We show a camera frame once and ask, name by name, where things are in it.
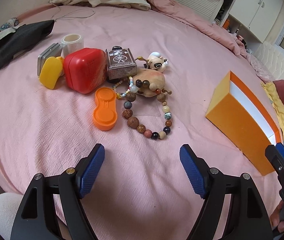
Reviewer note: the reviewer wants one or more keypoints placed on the tan plush toy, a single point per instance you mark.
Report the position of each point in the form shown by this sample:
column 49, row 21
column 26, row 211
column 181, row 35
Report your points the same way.
column 154, row 78

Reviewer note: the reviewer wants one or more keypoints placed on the white cabinet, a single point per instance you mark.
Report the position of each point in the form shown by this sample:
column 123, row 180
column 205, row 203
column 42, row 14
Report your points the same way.
column 257, row 2

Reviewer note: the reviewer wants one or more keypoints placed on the white padded headboard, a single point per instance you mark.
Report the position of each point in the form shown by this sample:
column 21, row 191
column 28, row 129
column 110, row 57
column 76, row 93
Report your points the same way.
column 277, row 57

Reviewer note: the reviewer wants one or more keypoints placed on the brown playing card box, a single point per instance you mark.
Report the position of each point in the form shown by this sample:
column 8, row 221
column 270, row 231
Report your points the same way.
column 120, row 62

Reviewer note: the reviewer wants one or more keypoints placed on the clear tape roll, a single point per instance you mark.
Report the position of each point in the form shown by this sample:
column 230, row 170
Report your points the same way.
column 70, row 46

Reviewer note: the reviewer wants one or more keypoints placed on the white louvred door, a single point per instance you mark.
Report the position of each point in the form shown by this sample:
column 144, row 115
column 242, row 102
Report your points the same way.
column 199, row 2

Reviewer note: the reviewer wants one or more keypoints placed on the orange cardboard box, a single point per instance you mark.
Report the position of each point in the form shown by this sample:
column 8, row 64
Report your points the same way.
column 237, row 120

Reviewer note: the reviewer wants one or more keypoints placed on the orange double round case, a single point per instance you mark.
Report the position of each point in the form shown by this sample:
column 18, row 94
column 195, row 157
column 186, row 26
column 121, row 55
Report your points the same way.
column 104, row 110

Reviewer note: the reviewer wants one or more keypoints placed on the orange bottle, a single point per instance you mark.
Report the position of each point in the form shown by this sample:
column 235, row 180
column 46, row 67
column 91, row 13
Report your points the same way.
column 226, row 24

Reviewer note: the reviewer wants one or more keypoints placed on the black cloth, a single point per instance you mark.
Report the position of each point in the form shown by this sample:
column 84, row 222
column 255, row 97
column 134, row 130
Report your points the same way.
column 14, row 45

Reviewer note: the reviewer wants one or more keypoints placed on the black printed paper sleeve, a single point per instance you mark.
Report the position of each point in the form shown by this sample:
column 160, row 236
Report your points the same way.
column 117, row 48

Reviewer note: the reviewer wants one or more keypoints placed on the pink bed sheet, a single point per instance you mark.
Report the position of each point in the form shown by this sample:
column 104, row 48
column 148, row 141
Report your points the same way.
column 57, row 135

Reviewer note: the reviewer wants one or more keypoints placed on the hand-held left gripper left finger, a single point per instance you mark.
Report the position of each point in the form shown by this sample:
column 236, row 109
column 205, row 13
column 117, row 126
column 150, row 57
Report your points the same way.
column 90, row 172

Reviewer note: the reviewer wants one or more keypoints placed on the cream cartoon figurine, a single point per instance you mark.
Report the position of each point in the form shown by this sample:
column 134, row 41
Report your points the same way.
column 154, row 60

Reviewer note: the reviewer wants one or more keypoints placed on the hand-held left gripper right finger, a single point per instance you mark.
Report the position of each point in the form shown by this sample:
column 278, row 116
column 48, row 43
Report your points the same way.
column 193, row 172

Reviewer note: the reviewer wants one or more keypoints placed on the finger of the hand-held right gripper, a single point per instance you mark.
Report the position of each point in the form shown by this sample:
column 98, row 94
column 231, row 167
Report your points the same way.
column 280, row 148

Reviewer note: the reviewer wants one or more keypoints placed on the pink duvet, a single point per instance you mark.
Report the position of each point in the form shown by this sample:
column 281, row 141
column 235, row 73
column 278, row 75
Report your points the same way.
column 182, row 7

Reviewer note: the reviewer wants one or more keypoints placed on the red plastic case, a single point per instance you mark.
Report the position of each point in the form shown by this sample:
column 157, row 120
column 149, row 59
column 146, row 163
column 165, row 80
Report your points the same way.
column 84, row 70

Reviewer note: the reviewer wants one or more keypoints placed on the person's right hand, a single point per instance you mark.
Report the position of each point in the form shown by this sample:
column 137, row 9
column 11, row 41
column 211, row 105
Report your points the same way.
column 277, row 217

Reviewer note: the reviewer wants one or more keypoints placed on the grey metal tin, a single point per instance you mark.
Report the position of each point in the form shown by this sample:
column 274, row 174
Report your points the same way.
column 47, row 52

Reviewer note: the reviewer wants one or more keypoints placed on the yellow pillow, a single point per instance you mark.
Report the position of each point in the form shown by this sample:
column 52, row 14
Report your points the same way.
column 279, row 105

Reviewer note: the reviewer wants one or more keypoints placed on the pink floral pillow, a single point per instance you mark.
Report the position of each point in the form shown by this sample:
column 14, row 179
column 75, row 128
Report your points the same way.
column 259, row 67

